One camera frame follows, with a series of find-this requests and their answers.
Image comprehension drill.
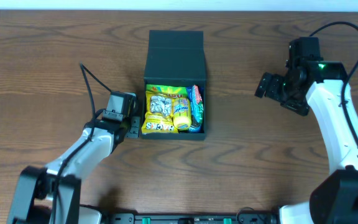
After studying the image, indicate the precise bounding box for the yellow Hacks candy bag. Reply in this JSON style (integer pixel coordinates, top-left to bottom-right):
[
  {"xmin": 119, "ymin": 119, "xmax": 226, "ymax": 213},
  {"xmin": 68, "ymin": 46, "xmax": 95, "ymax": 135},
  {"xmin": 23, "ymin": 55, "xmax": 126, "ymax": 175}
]
[{"xmin": 142, "ymin": 91, "xmax": 178, "ymax": 134}]

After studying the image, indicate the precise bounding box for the green Haribo gummy bag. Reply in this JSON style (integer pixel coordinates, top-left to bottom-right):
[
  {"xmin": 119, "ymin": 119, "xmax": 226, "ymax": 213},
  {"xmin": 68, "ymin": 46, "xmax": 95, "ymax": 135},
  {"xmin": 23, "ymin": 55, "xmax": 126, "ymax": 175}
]
[{"xmin": 146, "ymin": 84, "xmax": 188, "ymax": 98}]

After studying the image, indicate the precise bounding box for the yellow Mentos bottle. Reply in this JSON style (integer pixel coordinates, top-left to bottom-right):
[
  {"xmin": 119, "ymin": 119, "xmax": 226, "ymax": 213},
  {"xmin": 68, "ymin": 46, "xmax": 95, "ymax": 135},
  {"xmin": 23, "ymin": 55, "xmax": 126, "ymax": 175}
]
[{"xmin": 173, "ymin": 98, "xmax": 191, "ymax": 131}]

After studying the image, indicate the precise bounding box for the blue Oreo cookie pack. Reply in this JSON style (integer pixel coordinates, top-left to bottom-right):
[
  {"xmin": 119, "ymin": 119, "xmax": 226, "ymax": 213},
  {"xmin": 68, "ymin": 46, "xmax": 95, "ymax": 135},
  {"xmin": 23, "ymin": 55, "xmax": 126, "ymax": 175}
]
[{"xmin": 188, "ymin": 123, "xmax": 202, "ymax": 133}]

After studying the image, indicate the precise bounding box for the dark green box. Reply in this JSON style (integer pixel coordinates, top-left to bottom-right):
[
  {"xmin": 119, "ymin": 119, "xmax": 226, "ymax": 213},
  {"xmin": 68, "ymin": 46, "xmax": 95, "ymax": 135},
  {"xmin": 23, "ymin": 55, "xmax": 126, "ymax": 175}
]
[{"xmin": 140, "ymin": 29, "xmax": 207, "ymax": 141}]

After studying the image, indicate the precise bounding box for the red green KitKat bar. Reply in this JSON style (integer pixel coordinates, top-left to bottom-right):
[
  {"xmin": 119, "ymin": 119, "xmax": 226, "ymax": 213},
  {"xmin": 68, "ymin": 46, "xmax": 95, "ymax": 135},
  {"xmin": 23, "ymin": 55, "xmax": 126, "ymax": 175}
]
[{"xmin": 186, "ymin": 85, "xmax": 204, "ymax": 126}]

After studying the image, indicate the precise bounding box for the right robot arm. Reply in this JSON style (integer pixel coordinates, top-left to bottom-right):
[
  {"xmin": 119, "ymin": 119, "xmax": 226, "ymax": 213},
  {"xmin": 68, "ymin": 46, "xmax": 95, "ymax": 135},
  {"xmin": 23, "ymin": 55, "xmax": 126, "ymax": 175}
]
[{"xmin": 255, "ymin": 37, "xmax": 358, "ymax": 223}]

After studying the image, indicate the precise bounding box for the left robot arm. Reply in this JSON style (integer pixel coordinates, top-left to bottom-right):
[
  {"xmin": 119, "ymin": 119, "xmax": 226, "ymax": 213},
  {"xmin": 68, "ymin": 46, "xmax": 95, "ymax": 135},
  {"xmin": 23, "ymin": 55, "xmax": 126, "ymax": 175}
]
[{"xmin": 7, "ymin": 91, "xmax": 139, "ymax": 223}]

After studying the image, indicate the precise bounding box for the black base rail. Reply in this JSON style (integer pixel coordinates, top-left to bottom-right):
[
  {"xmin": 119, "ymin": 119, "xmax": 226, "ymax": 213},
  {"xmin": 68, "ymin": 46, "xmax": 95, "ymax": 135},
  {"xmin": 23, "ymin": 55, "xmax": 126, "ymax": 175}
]
[{"xmin": 79, "ymin": 205, "xmax": 281, "ymax": 224}]

